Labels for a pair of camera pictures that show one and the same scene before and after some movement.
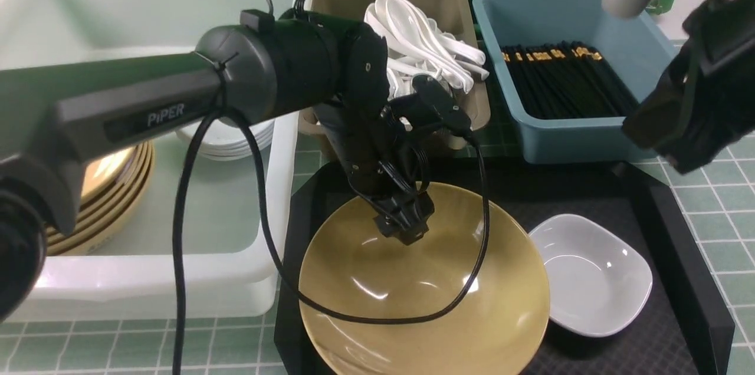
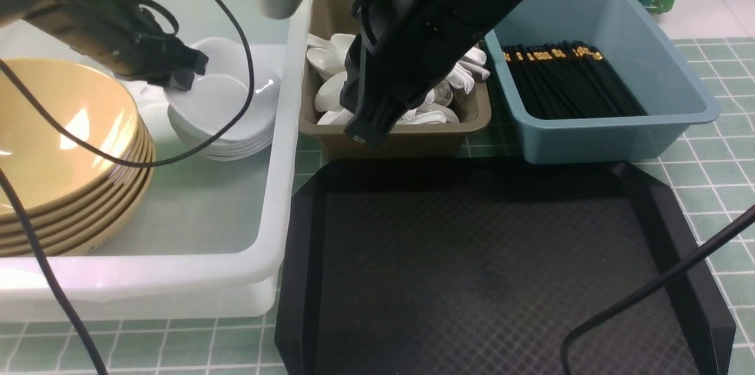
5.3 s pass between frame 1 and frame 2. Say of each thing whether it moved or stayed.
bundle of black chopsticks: stayed
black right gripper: moved
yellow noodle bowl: moved
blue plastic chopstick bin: stayed
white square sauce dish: moved
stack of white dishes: stayed
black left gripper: moved
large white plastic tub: stayed
